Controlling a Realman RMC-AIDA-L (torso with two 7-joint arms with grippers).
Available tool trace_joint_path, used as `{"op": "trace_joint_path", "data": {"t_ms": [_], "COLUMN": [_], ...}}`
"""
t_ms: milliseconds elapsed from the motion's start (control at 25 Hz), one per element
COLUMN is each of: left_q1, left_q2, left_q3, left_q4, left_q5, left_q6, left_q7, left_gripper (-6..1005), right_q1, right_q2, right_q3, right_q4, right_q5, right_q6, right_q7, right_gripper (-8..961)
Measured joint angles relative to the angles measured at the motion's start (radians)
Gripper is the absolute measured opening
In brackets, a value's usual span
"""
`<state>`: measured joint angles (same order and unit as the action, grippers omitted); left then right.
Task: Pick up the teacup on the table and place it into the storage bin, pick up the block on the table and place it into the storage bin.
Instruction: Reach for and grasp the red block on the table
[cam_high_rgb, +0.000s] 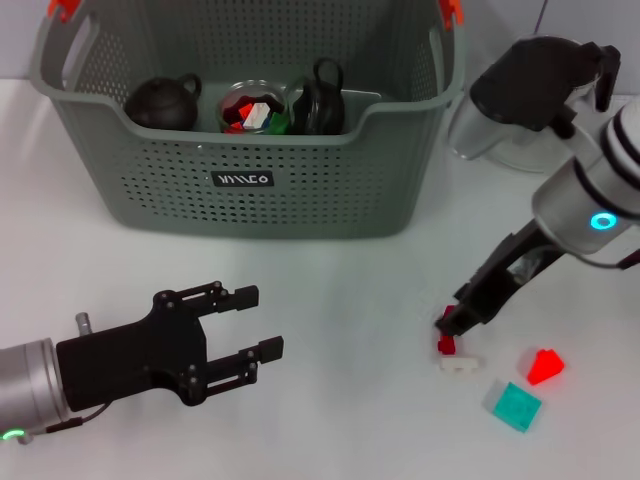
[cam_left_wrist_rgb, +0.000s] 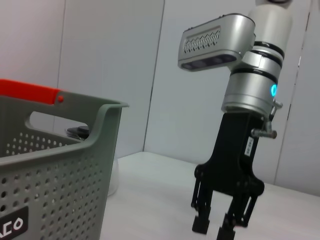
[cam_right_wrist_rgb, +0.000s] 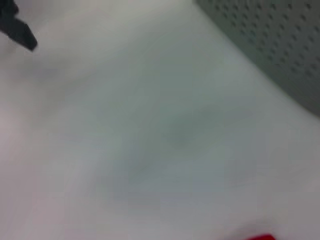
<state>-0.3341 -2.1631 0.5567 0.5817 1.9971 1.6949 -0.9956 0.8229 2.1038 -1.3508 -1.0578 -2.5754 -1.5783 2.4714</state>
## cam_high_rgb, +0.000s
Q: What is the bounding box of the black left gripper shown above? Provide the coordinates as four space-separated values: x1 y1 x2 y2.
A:
54 280 286 414

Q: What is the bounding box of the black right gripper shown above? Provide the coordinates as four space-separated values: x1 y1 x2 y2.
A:
434 219 570 335

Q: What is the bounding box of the dark red curved brick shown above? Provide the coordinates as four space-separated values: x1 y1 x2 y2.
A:
436 305 459 357

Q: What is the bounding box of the green two-stud brick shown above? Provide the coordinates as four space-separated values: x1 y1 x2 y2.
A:
264 112 292 135

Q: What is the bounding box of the white two-stud brick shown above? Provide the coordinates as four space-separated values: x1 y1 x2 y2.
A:
244 102 274 130

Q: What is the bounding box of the glass teacup black sleeve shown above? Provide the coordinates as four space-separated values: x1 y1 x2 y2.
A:
283 57 347 136
218 81 292 136

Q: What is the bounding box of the grey perforated plastic storage bin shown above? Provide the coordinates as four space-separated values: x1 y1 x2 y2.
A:
28 0 467 241

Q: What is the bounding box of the white notched brick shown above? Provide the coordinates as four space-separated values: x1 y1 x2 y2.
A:
439 354 486 376

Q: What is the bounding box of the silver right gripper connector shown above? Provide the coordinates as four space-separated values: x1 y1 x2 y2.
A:
514 251 540 281

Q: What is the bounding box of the orange-red slope brick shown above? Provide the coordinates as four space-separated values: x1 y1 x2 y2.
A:
526 348 566 386

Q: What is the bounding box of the teal square brick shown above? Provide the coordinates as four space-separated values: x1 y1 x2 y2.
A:
482 378 544 434

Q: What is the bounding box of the black clay teapot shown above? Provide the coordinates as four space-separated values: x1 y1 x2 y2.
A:
123 72 204 132

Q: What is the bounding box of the glass pitcher black lid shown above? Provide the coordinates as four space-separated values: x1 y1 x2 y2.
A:
477 42 623 174

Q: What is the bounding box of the dark right gripper cable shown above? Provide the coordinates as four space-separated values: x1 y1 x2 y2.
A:
574 242 640 272

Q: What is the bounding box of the dark gripper cable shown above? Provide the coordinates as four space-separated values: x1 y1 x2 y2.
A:
574 242 640 272
22 402 109 444

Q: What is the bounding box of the dark left gripper cable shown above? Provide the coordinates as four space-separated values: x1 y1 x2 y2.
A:
22 402 109 444

